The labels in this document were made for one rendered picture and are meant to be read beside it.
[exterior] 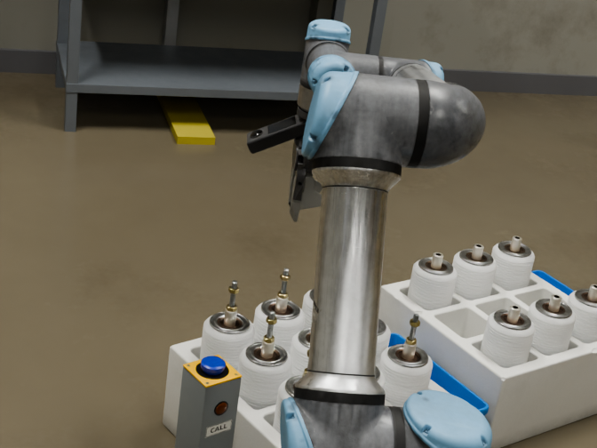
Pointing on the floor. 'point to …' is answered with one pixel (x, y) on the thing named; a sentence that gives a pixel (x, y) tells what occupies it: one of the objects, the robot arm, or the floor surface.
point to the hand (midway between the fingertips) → (291, 210)
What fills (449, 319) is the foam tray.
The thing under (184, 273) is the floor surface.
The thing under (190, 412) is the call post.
